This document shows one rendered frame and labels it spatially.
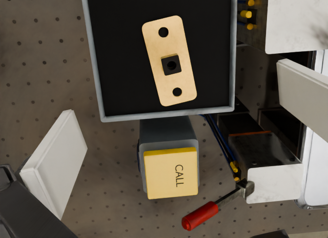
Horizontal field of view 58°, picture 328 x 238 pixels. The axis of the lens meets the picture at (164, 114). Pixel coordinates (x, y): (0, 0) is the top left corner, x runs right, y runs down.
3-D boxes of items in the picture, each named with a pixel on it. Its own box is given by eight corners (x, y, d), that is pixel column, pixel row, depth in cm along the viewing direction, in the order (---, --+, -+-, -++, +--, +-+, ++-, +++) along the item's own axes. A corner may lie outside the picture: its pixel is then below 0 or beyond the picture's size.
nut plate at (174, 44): (197, 97, 31) (199, 101, 29) (161, 106, 31) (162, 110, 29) (180, 13, 27) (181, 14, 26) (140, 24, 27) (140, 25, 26)
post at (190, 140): (171, 88, 78) (201, 190, 37) (142, 91, 78) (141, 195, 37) (169, 59, 75) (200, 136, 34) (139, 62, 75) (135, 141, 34)
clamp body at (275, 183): (235, 117, 83) (299, 200, 49) (193, 120, 82) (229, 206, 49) (236, 92, 80) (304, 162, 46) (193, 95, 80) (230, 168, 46)
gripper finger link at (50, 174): (60, 225, 13) (44, 228, 13) (88, 149, 20) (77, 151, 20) (34, 168, 12) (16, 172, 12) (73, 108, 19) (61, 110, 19)
